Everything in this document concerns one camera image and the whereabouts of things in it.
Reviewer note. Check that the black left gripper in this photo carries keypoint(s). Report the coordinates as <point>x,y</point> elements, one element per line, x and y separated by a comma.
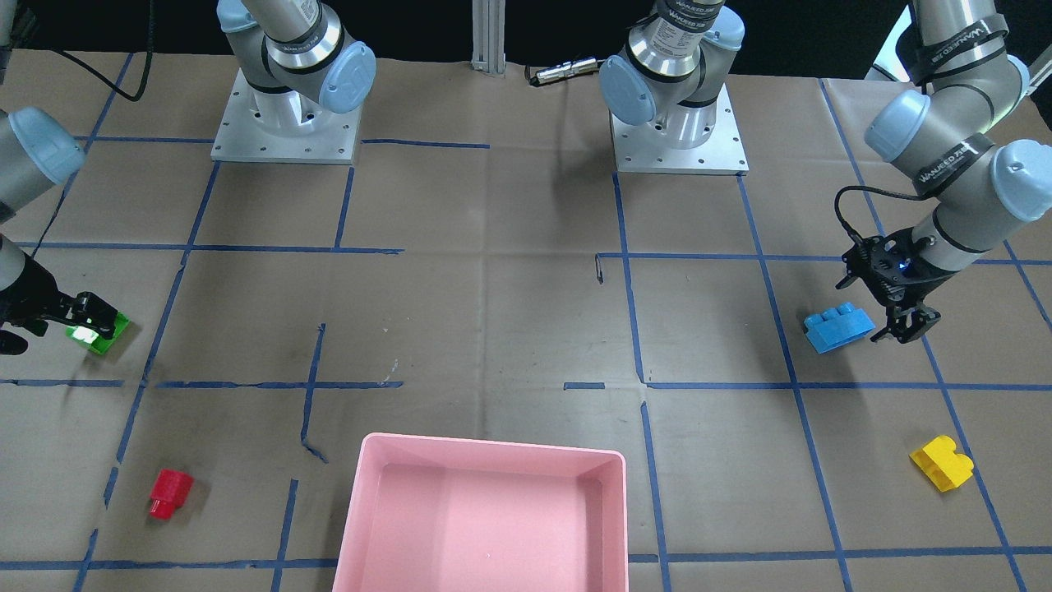
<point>918,289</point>

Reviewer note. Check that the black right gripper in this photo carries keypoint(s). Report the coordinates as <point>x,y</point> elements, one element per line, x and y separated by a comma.
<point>33,298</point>

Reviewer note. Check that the blue toy block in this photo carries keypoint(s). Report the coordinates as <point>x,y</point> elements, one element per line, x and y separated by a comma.
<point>836,327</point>

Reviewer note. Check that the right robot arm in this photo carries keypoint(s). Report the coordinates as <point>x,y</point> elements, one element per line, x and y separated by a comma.
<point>280,45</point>

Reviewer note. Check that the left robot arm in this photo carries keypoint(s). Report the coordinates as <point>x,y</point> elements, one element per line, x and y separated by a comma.
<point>674,63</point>

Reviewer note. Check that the pink plastic box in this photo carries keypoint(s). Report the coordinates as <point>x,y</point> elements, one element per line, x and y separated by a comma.
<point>434,513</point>

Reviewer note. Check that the yellow toy block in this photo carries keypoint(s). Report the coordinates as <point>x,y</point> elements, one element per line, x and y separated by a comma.
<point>942,464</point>

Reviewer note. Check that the red toy block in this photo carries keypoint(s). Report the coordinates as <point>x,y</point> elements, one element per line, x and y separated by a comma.
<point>169,493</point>

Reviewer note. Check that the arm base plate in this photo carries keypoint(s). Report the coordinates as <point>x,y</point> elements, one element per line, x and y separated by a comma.
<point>287,128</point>
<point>715,148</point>

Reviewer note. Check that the metal cable connector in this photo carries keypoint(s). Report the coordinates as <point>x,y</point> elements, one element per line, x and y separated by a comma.
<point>561,72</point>

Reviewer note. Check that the aluminium frame post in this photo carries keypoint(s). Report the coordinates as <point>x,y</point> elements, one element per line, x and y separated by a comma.
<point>488,54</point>

